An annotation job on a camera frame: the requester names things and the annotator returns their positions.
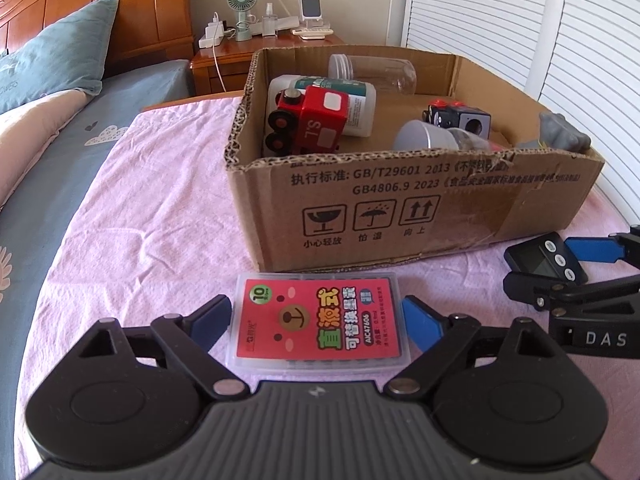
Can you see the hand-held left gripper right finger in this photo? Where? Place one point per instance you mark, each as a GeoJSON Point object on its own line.
{"type": "Point", "coordinates": [422, 322]}

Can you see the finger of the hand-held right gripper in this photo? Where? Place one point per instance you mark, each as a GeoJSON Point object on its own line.
{"type": "Point", "coordinates": [595, 250]}
{"type": "Point", "coordinates": [550, 290]}

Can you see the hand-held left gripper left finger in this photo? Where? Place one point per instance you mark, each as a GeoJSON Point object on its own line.
{"type": "Point", "coordinates": [212, 322]}

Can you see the black digital timer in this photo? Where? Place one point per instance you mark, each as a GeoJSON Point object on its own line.
{"type": "Point", "coordinates": [540, 260]}

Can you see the red refill case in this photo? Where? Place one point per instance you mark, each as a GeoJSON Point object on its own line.
{"type": "Point", "coordinates": [310, 320]}

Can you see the brown cardboard box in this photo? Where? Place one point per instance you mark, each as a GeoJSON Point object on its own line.
{"type": "Point", "coordinates": [400, 210]}

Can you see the grey animal toy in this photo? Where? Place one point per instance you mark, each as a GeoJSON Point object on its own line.
{"type": "Point", "coordinates": [560, 132]}

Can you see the capsule bottle with silver cap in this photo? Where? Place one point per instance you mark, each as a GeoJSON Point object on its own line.
{"type": "Point", "coordinates": [420, 137]}

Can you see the green label cotton swab container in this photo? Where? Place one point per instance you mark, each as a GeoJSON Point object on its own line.
{"type": "Point", "coordinates": [359, 107]}

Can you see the red toy train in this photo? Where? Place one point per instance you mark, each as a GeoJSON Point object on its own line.
{"type": "Point", "coordinates": [320, 120]}

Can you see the pink blanket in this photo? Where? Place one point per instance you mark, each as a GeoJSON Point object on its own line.
{"type": "Point", "coordinates": [150, 210]}

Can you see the black toy train car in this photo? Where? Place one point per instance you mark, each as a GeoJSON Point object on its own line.
{"type": "Point", "coordinates": [472, 120]}

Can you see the blue bed sheet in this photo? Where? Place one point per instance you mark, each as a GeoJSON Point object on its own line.
{"type": "Point", "coordinates": [75, 160]}

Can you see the clear plastic jar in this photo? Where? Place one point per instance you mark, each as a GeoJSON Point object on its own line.
{"type": "Point", "coordinates": [385, 72]}

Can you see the white louvered doors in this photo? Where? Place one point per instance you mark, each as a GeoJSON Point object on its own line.
{"type": "Point", "coordinates": [500, 10]}

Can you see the beige pillow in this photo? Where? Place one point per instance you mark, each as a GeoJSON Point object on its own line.
{"type": "Point", "coordinates": [35, 130]}

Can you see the wooden nightstand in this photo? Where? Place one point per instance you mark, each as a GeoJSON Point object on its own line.
{"type": "Point", "coordinates": [235, 60]}

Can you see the white power strip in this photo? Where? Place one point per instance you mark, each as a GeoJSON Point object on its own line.
{"type": "Point", "coordinates": [212, 35]}

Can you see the white remote control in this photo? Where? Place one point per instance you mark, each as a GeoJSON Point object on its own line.
{"type": "Point", "coordinates": [312, 34]}

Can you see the clear spray bottle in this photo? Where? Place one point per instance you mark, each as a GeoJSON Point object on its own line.
{"type": "Point", "coordinates": [270, 22]}

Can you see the teal pillow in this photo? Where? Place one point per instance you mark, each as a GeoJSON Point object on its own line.
{"type": "Point", "coordinates": [55, 50]}

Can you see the wooden headboard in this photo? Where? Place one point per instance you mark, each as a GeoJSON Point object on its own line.
{"type": "Point", "coordinates": [150, 10]}

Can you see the small green desk fan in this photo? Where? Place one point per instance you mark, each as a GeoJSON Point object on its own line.
{"type": "Point", "coordinates": [241, 5]}

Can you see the white phone stand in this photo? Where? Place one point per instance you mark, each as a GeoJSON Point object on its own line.
{"type": "Point", "coordinates": [311, 10]}

